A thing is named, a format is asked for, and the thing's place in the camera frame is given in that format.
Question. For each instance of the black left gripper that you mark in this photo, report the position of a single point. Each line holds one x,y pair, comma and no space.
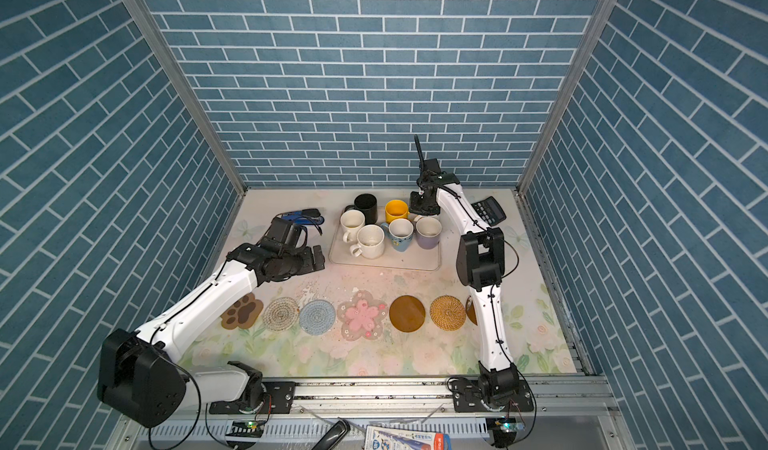
309,263

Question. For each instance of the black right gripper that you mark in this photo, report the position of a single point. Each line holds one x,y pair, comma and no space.
414,208

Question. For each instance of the lavender mug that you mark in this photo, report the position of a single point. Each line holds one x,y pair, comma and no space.
428,232

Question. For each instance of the yellow mug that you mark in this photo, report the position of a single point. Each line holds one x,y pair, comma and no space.
396,209

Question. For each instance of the beige serving tray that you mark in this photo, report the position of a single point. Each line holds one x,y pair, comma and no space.
413,258

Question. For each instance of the white zigzag woven coaster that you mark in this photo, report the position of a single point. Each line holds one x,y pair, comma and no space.
281,314

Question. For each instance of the paw print coaster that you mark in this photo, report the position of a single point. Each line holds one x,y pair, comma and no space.
243,313

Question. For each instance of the grey blue woven coaster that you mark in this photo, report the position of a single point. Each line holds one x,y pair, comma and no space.
317,317

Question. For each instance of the pink flower coaster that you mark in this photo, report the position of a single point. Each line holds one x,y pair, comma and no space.
362,317

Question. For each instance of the cork woven coaster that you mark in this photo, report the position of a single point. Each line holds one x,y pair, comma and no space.
448,313

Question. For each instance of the dark brown round coaster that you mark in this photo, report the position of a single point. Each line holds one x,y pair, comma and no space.
470,311

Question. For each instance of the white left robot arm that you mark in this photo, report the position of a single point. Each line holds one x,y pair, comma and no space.
139,371

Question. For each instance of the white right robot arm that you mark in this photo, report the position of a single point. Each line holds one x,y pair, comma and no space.
480,266

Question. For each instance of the light blue patterned mug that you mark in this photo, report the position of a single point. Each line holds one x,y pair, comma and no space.
400,233

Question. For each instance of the blue black stapler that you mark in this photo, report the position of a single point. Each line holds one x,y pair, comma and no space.
306,217

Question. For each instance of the black mug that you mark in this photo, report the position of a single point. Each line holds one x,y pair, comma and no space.
367,204

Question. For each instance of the black calculator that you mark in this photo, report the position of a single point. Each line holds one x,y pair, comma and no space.
490,211

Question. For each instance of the white mug right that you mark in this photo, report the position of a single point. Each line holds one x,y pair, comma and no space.
370,243

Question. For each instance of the white mug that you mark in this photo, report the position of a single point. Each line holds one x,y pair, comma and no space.
370,243
351,221

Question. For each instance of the white mug left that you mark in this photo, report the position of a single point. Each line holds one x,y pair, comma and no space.
351,221

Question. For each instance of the printed paper package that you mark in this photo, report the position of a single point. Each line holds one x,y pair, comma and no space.
381,438

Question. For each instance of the black remote handle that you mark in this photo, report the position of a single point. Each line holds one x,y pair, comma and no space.
333,436

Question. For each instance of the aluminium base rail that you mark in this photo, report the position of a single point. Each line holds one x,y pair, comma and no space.
573,412

